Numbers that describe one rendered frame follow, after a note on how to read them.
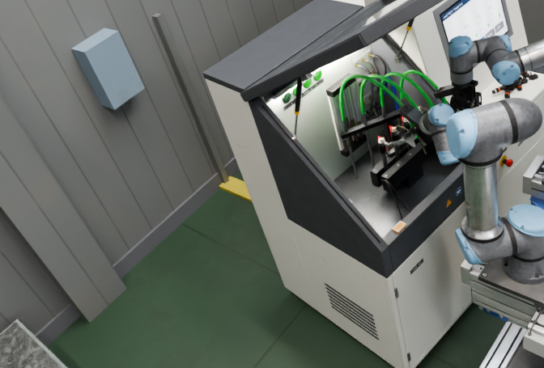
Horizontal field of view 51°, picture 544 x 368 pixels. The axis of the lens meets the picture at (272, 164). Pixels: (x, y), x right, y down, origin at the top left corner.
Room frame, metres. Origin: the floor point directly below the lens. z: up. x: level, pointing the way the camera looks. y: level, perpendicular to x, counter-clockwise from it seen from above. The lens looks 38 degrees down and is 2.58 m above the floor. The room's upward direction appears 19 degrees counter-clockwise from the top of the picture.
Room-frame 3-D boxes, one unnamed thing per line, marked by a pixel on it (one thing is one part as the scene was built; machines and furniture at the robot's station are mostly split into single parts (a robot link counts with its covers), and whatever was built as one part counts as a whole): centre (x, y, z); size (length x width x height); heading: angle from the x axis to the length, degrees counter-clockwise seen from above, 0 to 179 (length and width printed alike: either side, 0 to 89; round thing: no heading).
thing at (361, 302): (1.84, -0.43, 0.39); 0.70 x 0.58 x 0.79; 120
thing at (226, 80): (2.39, -0.52, 0.75); 1.40 x 0.28 x 1.50; 120
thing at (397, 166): (1.87, -0.55, 0.91); 0.34 x 0.10 x 0.15; 120
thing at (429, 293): (1.59, -0.58, 0.44); 0.65 x 0.02 x 0.68; 120
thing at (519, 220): (1.09, -0.66, 1.20); 0.13 x 0.12 x 0.14; 85
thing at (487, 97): (2.04, -1.13, 0.96); 0.70 x 0.22 x 0.03; 120
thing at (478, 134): (1.11, -0.53, 1.41); 0.15 x 0.12 x 0.55; 85
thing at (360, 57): (2.16, -0.53, 1.20); 0.13 x 0.03 x 0.31; 120
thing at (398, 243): (1.61, -0.57, 0.87); 0.62 x 0.04 x 0.16; 120
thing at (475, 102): (1.60, -0.72, 1.38); 0.09 x 0.08 x 0.12; 30
